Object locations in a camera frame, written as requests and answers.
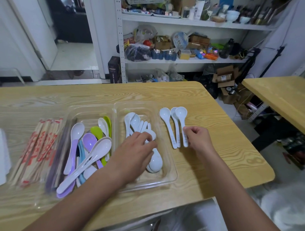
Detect white plastic spoon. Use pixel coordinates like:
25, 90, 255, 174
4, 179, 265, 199
159, 107, 178, 149
175, 106, 189, 148
170, 107, 181, 148

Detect person's left hand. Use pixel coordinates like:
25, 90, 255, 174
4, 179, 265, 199
111, 131, 158, 183

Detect black tripod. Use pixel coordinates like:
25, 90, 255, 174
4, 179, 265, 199
259, 46, 285, 78

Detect person's white garment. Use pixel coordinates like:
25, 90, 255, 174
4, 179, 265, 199
164, 183, 305, 231

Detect black box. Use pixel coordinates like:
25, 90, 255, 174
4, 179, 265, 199
108, 56, 121, 84

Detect dark bottle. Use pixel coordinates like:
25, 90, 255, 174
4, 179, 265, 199
219, 38, 234, 59

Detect open cardboard box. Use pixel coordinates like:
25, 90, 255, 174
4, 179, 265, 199
212, 65, 239, 88

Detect pile of coloured spoons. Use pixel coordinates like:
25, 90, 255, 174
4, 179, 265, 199
56, 116, 112, 199

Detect small cardboard box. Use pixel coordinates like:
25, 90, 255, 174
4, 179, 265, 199
220, 87, 240, 105

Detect pile of wrapped chopsticks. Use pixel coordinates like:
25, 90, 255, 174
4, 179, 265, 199
9, 118, 64, 187

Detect round blue white package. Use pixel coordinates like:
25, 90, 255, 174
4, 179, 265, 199
173, 32, 189, 50

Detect person's right forearm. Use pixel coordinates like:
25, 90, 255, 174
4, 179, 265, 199
197, 146, 281, 231

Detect white door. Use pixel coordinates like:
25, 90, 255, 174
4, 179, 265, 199
7, 0, 58, 71

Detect brown cardboard box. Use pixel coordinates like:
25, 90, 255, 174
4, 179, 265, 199
188, 35, 211, 50

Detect wooden side table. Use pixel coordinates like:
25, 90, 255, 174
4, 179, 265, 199
242, 76, 305, 135

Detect person's right hand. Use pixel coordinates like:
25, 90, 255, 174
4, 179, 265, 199
182, 126, 216, 156

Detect black plastic bag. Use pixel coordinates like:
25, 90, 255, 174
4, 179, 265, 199
124, 44, 151, 62

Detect clear plastic tray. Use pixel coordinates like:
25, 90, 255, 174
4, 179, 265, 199
114, 102, 178, 192
34, 104, 118, 210

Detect blue container set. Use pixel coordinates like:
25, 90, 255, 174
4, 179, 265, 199
151, 49, 178, 61

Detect white cloth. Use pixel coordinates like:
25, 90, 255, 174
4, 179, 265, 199
0, 129, 12, 186

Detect pile of white spoons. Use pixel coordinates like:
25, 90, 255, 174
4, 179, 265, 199
124, 112, 163, 174

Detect white metal shelf unit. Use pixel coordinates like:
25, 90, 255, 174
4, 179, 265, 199
114, 0, 280, 84

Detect person's left forearm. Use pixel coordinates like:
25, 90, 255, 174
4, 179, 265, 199
23, 164, 134, 231

